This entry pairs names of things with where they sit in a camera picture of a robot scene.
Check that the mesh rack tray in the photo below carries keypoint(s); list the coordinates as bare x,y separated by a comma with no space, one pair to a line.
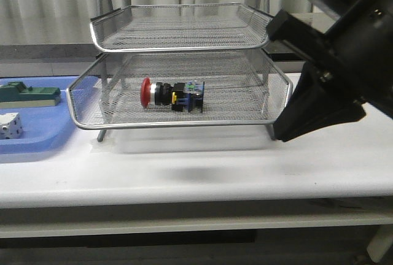
242,87
181,29

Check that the red emergency stop button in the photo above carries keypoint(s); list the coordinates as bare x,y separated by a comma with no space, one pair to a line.
180,96

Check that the blue plastic tray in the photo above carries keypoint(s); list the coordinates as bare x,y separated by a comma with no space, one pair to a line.
45,129

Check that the green terminal block module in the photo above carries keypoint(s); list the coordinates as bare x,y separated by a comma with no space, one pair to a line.
18,95

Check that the white grey connector block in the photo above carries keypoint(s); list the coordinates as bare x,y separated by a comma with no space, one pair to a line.
11,126

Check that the grey stone counter ledge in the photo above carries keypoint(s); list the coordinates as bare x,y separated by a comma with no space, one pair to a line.
45,46

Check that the white table leg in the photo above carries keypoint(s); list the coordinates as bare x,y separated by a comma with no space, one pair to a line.
380,243

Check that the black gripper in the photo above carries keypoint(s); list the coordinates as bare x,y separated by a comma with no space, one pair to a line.
355,60

